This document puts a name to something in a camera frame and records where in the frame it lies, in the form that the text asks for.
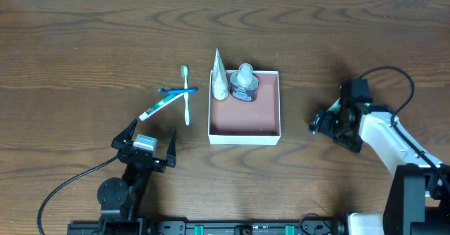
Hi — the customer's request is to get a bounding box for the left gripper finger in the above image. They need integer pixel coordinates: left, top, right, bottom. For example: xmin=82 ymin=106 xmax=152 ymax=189
xmin=166 ymin=129 xmax=177 ymax=160
xmin=111 ymin=119 xmax=138 ymax=149

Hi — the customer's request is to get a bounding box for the blue disposable razor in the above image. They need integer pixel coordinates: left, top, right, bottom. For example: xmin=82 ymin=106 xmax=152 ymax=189
xmin=157 ymin=86 xmax=198 ymax=94

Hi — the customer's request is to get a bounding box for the white lotion tube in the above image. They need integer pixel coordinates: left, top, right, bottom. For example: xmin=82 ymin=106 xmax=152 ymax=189
xmin=211 ymin=49 xmax=229 ymax=101

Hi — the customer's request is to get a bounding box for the blue hand sanitizer bottle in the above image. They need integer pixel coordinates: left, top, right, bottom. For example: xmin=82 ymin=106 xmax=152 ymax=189
xmin=230 ymin=63 xmax=259 ymax=102

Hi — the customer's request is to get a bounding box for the green soap box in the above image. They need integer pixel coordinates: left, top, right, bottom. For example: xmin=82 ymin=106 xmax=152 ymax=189
xmin=328 ymin=99 xmax=341 ymax=113

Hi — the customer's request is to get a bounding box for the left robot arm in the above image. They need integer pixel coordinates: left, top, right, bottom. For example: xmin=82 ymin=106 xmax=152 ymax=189
xmin=97 ymin=120 xmax=176 ymax=235

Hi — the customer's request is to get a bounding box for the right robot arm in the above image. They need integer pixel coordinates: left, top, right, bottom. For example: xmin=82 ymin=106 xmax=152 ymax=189
xmin=309 ymin=78 xmax=449 ymax=235

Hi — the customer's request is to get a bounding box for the teal white toothpaste tube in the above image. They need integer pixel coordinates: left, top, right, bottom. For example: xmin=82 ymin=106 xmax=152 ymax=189
xmin=139 ymin=94 xmax=183 ymax=121

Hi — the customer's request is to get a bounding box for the white box with pink interior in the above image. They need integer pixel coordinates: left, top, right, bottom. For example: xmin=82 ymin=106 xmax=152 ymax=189
xmin=207 ymin=70 xmax=281 ymax=146

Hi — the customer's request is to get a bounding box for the green white toothbrush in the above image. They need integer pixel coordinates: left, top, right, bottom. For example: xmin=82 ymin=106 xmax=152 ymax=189
xmin=181 ymin=65 xmax=191 ymax=126

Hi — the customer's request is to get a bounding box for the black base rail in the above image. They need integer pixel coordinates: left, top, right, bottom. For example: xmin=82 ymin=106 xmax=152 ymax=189
xmin=66 ymin=218 xmax=348 ymax=235

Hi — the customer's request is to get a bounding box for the left black cable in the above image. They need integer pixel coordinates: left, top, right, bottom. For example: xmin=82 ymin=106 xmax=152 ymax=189
xmin=37 ymin=153 xmax=122 ymax=235

